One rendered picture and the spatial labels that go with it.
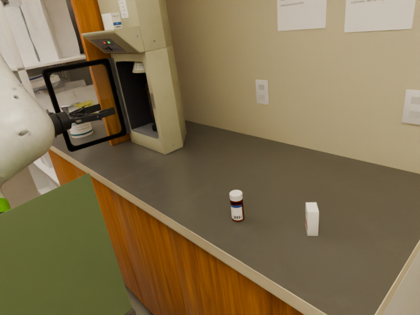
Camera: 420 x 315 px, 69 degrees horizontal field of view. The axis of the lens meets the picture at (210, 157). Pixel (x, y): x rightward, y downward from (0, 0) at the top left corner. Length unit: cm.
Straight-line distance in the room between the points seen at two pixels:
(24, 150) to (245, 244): 57
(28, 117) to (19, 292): 31
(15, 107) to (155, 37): 82
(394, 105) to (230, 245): 75
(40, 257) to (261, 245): 53
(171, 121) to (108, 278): 92
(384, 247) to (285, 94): 79
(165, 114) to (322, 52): 71
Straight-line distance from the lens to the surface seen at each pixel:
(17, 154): 70
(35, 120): 70
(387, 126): 127
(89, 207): 61
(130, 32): 134
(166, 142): 147
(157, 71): 140
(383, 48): 122
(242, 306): 102
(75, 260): 64
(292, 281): 78
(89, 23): 168
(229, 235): 90
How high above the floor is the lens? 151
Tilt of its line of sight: 24 degrees down
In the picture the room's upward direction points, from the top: 7 degrees counter-clockwise
